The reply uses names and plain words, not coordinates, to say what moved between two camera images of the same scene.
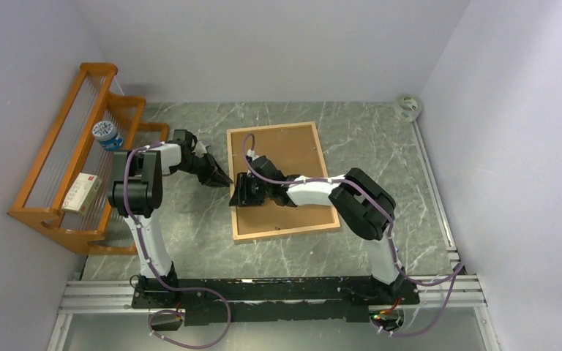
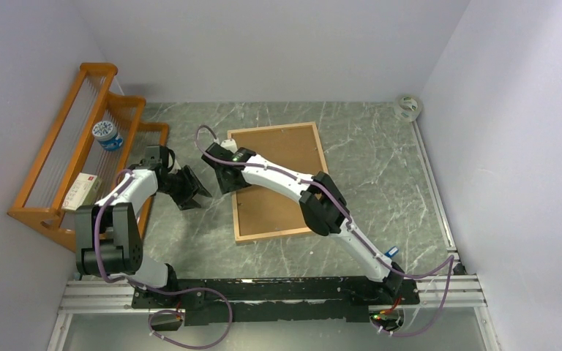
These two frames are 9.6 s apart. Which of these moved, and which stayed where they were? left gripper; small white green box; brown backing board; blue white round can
Moved: left gripper
Stayed: blue white round can; brown backing board; small white green box
